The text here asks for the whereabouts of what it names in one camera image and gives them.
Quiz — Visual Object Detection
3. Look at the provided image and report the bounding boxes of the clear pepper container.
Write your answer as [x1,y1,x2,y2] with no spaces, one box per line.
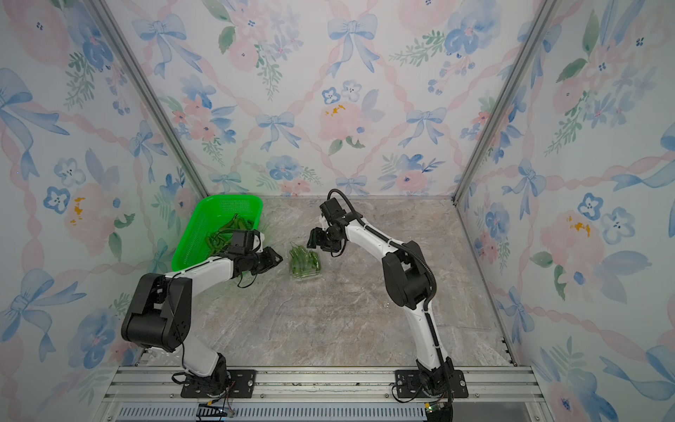
[289,244,322,279]

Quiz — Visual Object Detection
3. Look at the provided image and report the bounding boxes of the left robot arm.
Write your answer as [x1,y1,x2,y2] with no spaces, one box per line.
[121,246,283,385]

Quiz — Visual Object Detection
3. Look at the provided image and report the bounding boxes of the aluminium corner post right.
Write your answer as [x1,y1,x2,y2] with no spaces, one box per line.
[453,0,559,207]

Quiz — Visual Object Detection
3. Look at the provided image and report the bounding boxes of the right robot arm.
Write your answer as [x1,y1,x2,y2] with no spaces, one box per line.
[307,221,454,387]

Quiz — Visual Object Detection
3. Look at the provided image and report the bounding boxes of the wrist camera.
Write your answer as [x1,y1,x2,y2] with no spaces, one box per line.
[319,198,347,227]
[225,230,264,256]

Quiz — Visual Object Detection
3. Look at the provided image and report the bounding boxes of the green plastic basket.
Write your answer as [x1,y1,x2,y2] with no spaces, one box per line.
[172,194,264,271]

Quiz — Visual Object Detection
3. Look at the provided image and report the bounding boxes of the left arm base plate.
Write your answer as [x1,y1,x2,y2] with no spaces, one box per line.
[179,369,258,399]

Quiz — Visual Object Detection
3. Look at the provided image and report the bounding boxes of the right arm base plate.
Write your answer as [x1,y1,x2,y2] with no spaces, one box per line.
[393,369,469,400]

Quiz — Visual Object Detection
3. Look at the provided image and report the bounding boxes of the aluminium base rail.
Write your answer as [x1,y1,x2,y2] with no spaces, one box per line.
[94,367,553,421]

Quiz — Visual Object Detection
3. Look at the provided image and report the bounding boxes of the aluminium corner post left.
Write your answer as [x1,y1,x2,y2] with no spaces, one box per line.
[84,0,208,200]

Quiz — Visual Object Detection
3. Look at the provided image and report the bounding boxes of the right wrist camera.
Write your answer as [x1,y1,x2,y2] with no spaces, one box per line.
[319,198,347,227]

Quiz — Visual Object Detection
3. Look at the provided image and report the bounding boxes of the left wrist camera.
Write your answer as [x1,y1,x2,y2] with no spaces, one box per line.
[225,230,264,256]

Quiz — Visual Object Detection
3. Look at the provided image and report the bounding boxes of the aluminium corner post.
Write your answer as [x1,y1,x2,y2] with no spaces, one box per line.
[84,0,208,200]
[453,0,559,207]

